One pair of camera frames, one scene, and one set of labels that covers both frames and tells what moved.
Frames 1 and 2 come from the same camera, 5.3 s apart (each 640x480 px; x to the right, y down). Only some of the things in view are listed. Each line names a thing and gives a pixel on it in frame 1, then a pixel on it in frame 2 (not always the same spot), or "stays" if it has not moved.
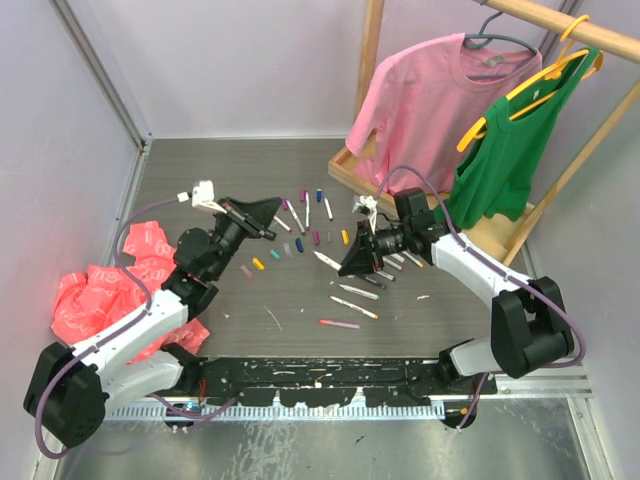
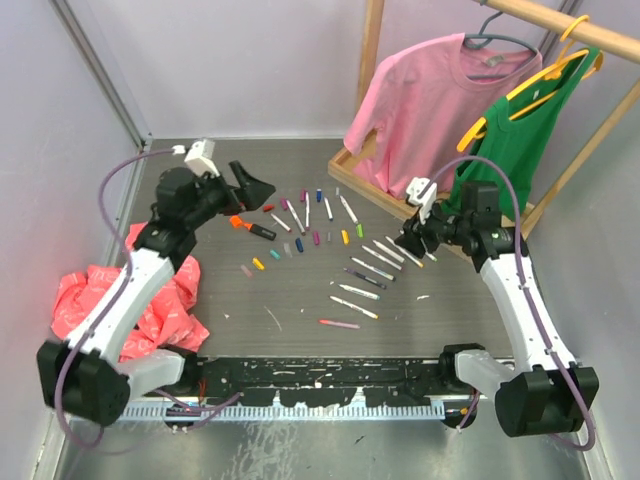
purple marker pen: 376,282 stays
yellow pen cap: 257,262 stays
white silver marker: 327,260 -> 349,210
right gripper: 363,255 -> 413,242
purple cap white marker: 307,210 stays
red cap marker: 286,227 stays
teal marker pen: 360,292 stays
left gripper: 238,213 -> 252,192
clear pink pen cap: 246,271 stays
